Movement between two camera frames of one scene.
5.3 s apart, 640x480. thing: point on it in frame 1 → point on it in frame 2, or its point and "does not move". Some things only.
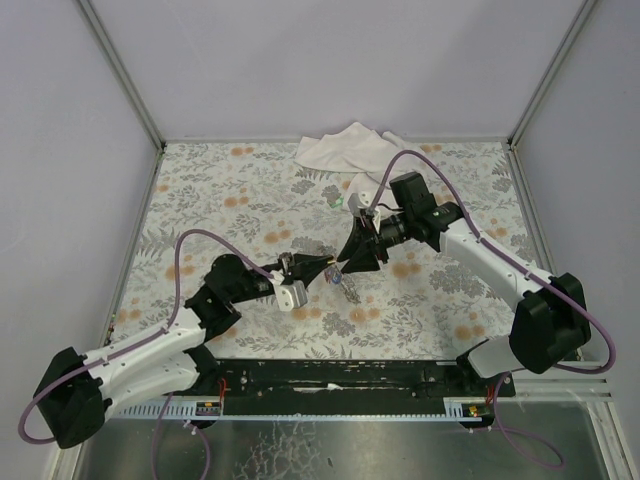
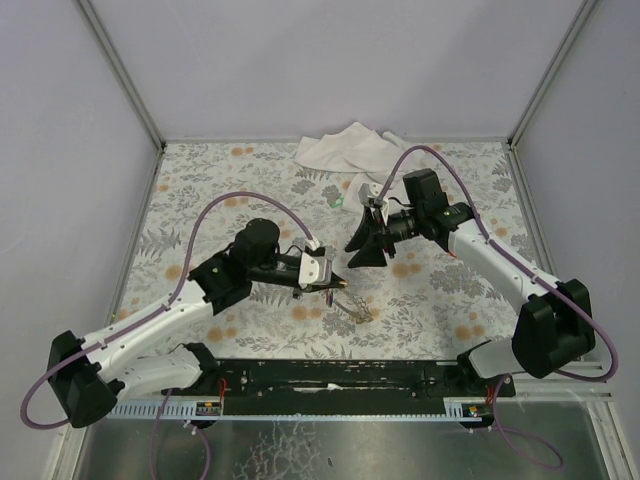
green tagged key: [339, 201] does not move
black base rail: [353, 382] does not move
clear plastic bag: [351, 291] → [354, 307]
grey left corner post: [122, 74] does not move
